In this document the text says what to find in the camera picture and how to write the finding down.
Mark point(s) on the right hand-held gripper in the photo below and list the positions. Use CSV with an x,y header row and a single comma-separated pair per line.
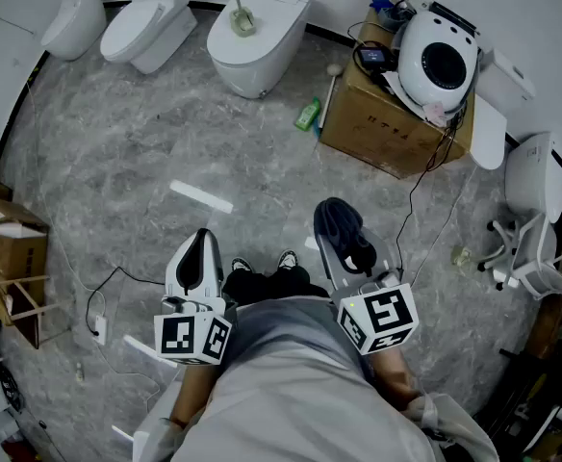
x,y
382,318

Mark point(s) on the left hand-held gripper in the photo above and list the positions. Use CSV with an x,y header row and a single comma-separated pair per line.
x,y
192,337

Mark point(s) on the dark grey cloth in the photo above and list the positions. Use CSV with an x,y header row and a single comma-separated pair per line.
x,y
341,236

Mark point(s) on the person's left forearm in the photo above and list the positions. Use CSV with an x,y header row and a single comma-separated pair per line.
x,y
195,392

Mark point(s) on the person's right forearm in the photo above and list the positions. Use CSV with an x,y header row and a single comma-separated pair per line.
x,y
396,378

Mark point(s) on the white toilet with open lid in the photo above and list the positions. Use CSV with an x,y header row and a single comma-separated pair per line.
x,y
490,123

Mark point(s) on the white rounded smart toilet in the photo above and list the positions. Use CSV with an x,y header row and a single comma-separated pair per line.
x,y
538,176

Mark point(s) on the white flat-lid toilet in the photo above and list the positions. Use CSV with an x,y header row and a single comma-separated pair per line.
x,y
257,51

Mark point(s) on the white tank toilet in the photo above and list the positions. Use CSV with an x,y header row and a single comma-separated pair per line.
x,y
146,22

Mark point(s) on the white egg-shaped toilet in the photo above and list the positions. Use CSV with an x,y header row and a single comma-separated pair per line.
x,y
74,22

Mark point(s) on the person's left shoe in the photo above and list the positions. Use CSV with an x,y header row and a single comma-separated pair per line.
x,y
241,264

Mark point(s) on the person's shoe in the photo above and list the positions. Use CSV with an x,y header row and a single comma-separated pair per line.
x,y
241,264
288,259

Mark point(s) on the person's right shoe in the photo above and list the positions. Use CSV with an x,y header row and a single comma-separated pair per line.
x,y
288,259

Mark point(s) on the person's black trousers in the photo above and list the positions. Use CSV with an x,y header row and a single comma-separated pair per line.
x,y
276,284

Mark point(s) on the white power adapter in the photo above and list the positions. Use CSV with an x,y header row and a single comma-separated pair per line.
x,y
100,327

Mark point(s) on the large brown cardboard box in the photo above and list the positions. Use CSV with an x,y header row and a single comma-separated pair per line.
x,y
377,123

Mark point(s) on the person's grey shirt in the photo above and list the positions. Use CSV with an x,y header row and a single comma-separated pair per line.
x,y
290,388

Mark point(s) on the green plastic bottle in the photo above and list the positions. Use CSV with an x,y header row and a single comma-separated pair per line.
x,y
307,114

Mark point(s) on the small clear bottle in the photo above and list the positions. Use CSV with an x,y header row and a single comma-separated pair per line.
x,y
79,372

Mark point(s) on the pink paper sheet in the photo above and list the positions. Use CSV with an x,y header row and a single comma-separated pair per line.
x,y
435,113

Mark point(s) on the white office chair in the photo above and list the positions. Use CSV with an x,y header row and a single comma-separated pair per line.
x,y
533,258

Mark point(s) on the open brown cardboard box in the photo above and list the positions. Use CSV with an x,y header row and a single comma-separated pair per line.
x,y
14,253

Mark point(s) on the small black screen device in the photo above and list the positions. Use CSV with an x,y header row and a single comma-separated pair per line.
x,y
373,58

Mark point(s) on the white round appliance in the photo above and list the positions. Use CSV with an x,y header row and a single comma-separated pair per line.
x,y
437,60

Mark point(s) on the blue plastic item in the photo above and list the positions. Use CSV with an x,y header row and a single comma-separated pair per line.
x,y
382,7

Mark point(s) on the beige wall plug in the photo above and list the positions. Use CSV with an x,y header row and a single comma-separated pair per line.
x,y
461,257

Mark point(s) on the wooden frame stool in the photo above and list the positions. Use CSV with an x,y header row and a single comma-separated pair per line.
x,y
26,306

